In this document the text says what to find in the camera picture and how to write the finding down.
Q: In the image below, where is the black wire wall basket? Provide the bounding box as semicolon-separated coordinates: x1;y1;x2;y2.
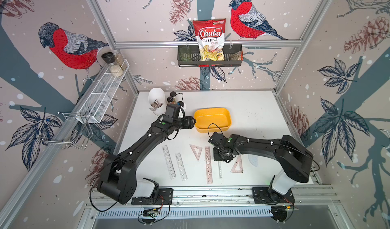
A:
177;45;243;67

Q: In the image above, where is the yellow plastic storage box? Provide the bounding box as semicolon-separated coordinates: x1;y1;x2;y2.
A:
194;107;232;133

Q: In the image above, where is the pink right-angle set square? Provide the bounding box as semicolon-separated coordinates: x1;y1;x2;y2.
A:
231;156;243;174

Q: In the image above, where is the thin clear straight ruler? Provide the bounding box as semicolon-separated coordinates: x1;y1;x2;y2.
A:
217;162;222;180

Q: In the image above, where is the long pink stencil ruler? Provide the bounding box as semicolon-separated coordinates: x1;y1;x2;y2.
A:
205;146;213;184

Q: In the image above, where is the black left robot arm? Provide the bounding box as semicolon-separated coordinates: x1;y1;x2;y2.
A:
97;116;196;204

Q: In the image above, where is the pink triangle set square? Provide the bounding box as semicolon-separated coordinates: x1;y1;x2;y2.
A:
190;144;203;161

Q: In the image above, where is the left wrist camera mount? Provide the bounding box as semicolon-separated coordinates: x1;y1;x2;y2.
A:
165;104;185;119

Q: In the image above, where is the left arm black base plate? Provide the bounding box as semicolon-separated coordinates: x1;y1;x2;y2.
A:
131;188;174;206

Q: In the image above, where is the brown spice bottle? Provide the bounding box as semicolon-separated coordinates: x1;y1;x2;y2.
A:
167;96;176;105

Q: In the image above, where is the white wire mesh shelf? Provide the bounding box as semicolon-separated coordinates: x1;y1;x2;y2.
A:
76;59;129;123

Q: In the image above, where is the red Chuba cassava chips bag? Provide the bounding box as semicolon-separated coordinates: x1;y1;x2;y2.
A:
193;19;226;61

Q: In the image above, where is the black lid spice jar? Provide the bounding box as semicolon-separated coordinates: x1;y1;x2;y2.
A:
101;52;116;66

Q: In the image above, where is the white egg-shaped container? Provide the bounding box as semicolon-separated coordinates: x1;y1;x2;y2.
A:
148;88;167;116

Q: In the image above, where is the short clear stencil ruler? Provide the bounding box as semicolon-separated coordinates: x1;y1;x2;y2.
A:
175;153;188;181

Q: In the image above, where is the glass jar on shelf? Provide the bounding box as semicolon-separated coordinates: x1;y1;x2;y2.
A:
112;50;127;70

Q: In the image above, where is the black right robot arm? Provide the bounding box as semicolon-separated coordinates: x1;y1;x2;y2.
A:
208;132;313;196

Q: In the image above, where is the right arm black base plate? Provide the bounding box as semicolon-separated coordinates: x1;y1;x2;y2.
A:
251;186;295;206

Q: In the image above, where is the long clear stencil ruler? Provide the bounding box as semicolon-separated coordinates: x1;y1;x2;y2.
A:
162;145;176;180

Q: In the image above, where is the clear blue protractor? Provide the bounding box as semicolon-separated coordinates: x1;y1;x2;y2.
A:
248;155;258;167

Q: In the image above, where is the chrome wire rack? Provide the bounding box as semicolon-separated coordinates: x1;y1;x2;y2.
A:
35;112;93;150

